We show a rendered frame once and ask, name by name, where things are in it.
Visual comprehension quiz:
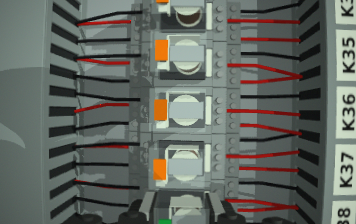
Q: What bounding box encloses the grey relay panel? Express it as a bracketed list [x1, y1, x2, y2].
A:
[0, 0, 356, 224]

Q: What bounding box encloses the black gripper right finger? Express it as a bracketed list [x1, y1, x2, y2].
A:
[205, 193, 295, 224]

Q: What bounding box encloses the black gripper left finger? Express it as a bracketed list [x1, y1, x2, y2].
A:
[61, 192, 158, 224]

